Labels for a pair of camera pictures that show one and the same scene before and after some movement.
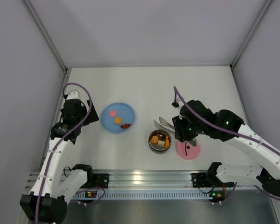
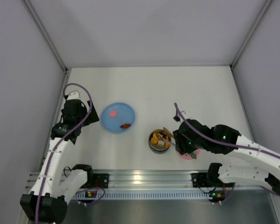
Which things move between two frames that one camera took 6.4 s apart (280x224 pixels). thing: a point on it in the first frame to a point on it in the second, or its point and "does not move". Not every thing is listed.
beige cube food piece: (161, 143) does not move
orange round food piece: (154, 139) does not move
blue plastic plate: (123, 110) does not move
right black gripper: (179, 127) to (179, 142)
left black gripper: (90, 114) does not move
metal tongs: (164, 126) to (166, 136)
